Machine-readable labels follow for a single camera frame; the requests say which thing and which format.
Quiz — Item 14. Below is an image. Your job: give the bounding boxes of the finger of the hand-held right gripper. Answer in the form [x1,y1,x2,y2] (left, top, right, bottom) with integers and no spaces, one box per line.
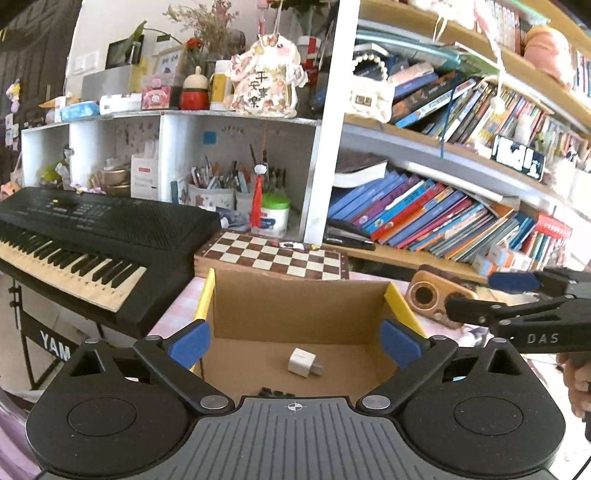
[445,295,575,326]
[488,268,591,296]

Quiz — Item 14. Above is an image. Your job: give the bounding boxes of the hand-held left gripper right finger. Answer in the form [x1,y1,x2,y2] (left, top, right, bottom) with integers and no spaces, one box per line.
[355,318,532,415]

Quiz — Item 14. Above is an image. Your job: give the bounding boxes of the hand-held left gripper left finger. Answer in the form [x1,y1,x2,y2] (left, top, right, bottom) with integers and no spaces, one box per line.
[60,320,234,415]

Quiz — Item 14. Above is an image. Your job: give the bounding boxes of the yellow cardboard box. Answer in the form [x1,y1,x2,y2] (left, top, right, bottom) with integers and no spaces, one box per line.
[191,268,428,402]

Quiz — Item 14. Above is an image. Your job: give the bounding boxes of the pink checkered cloth covered desktop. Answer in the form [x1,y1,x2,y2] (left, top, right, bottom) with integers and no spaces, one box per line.
[145,270,587,462]

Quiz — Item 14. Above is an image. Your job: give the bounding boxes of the white desktop shelf unit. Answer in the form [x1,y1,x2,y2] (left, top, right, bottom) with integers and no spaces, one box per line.
[21,110,322,245]

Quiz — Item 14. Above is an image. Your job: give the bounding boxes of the person's right hand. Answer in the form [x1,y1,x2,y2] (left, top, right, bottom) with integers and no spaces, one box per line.
[556,352,591,421]

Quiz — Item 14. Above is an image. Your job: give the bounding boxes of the small orange blue boxes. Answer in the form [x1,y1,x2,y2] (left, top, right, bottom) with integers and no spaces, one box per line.
[473,247,532,278]

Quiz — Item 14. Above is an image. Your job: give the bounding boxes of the wooden retro radio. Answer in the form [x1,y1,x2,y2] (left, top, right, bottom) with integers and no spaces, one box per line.
[405,265,478,329]

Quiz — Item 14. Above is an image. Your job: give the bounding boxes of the stack of red books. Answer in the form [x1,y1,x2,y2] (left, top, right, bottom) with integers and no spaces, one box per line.
[522,215,573,273]

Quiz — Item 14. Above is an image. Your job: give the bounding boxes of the white charger plug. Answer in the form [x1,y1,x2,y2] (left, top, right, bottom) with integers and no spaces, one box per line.
[287,348,320,378]

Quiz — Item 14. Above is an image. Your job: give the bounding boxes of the wooden chessboard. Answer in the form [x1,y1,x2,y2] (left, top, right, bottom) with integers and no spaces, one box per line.
[194,231,351,281]

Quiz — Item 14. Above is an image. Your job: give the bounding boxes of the row of blue leaning books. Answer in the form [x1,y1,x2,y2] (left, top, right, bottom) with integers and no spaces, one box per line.
[329,171,536,261]

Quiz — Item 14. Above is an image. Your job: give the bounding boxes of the black sign plate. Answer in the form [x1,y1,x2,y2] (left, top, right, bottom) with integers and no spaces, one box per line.
[491,135,546,181]

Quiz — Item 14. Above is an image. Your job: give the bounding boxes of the black keyboard stand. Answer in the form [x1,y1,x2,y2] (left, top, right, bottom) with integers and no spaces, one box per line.
[9,272,105,391]

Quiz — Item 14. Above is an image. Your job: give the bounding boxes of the black electronic keyboard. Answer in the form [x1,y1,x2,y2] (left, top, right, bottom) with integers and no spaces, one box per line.
[0,187,222,337]

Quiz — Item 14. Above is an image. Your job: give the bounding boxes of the white pen holder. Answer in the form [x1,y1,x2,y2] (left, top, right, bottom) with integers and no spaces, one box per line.
[188,182,236,213]

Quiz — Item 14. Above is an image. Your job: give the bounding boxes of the white jar with green lid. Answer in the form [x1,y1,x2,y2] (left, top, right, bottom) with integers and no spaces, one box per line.
[259,193,291,238]

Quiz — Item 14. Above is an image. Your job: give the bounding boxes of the red tassel charm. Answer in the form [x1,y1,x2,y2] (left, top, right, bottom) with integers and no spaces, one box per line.
[249,164,269,229]

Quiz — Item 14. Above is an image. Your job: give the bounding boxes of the white paper box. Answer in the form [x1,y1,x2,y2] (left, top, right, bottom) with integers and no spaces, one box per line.
[130,154,160,201]

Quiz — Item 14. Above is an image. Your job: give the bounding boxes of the thick book lying flat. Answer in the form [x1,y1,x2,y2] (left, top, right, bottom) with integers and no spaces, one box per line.
[333,152,389,189]

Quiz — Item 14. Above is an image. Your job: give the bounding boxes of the row of colourful thin books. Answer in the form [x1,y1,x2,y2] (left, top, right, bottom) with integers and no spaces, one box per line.
[392,65,591,162]

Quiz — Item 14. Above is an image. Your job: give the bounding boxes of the brass bowl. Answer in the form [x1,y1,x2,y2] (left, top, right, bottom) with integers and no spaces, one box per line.
[100,168,131,197]

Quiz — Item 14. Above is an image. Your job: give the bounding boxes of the green small toy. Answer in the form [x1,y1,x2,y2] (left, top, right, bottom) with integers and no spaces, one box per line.
[39,164,70,185]

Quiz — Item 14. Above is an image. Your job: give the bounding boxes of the pink plush toy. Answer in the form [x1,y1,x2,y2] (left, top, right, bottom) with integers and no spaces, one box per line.
[522,25,575,88]

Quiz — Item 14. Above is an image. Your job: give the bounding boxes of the red wooden doll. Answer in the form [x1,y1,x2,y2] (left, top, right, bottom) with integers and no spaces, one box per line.
[180,66,211,110]

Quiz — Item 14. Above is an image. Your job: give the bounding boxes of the pink small box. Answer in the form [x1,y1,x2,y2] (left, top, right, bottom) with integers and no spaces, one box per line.
[141,85,172,112]

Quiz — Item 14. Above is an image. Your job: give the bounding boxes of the white flat box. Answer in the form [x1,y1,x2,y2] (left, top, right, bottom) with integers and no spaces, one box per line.
[99,93,143,115]

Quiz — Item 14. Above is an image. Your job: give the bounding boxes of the yellow white bottle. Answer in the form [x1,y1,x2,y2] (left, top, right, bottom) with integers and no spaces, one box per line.
[210,60,234,112]

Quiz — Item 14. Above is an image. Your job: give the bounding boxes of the blue wipes packet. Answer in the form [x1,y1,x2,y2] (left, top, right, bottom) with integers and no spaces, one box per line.
[61,102,100,121]

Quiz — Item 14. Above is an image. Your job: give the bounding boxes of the white wooden bookshelf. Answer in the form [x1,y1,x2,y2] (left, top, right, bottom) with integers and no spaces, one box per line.
[302,0,591,287]

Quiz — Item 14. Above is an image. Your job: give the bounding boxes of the hanging fabric cat ornament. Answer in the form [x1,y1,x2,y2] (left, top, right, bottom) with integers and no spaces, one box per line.
[229,34,308,118]

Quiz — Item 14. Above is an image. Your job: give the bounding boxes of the grey box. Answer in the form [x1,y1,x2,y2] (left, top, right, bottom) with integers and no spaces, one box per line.
[82,65,144,100]

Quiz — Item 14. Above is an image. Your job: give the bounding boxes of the dark door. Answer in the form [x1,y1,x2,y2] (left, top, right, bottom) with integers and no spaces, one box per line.
[0,0,84,153]

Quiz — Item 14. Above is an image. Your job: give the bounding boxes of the dried flowers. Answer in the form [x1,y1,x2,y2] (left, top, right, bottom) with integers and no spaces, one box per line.
[164,0,245,61]

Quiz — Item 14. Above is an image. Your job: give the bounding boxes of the white handbag with pearl handle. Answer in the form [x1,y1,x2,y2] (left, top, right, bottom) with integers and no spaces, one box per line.
[349,53,395,124]

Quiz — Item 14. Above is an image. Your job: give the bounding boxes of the black picture frame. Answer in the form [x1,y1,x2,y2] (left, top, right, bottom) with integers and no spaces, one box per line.
[105,39,144,70]

